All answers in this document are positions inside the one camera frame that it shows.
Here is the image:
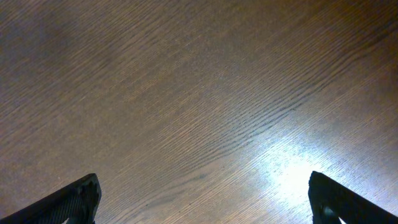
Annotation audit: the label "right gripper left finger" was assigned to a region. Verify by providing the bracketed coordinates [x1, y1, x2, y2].
[1, 173, 101, 224]

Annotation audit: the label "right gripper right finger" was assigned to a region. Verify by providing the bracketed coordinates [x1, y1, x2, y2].
[308, 171, 397, 224]

